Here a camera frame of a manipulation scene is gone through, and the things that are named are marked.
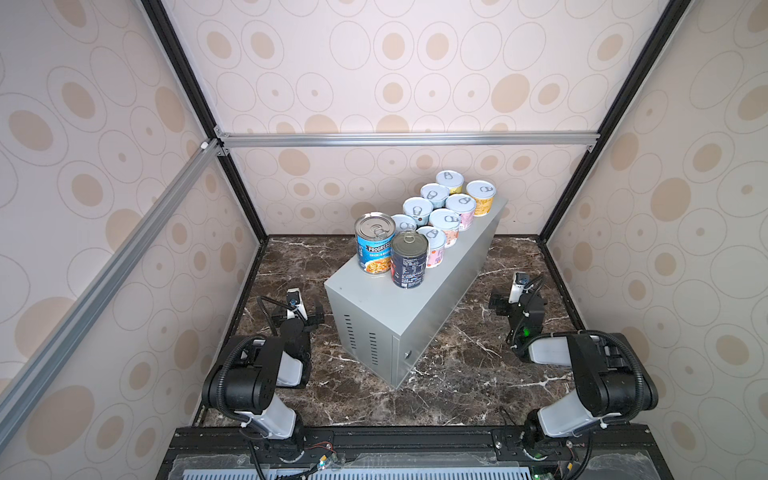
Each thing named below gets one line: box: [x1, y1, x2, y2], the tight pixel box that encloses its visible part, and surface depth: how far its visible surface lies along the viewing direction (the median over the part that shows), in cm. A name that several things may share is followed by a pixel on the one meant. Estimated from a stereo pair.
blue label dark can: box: [355, 212, 396, 275], surface depth 62 cm
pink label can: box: [446, 193, 477, 231], surface depth 74 cm
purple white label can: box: [416, 226, 447, 268], surface depth 66 cm
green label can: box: [391, 214, 417, 233], surface depth 69 cm
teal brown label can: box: [402, 196, 434, 226], surface depth 73 cm
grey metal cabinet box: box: [324, 200, 508, 389], surface depth 67 cm
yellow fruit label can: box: [436, 170, 465, 195], surface depth 81 cm
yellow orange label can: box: [466, 180, 497, 217], surface depth 78 cm
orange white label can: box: [429, 208, 461, 249], surface depth 70 cm
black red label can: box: [390, 230, 429, 289], surface depth 59 cm
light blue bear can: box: [420, 183, 450, 209], surface depth 76 cm
